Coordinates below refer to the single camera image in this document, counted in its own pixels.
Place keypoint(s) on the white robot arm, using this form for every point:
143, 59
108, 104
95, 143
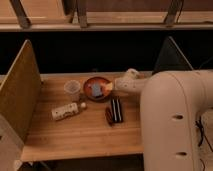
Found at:
170, 104

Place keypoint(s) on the brown ceramic bowl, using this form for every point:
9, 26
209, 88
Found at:
103, 83

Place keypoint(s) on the grey sponge in bowl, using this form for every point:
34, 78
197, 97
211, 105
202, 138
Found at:
96, 90

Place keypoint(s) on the clear plastic cup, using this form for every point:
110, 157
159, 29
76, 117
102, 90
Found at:
73, 88

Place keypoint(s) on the right dark side panel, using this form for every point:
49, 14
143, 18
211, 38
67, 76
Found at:
171, 58

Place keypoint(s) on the left wooden side panel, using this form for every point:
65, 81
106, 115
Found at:
19, 91

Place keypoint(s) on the wooden shelf rail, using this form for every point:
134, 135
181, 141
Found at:
105, 15

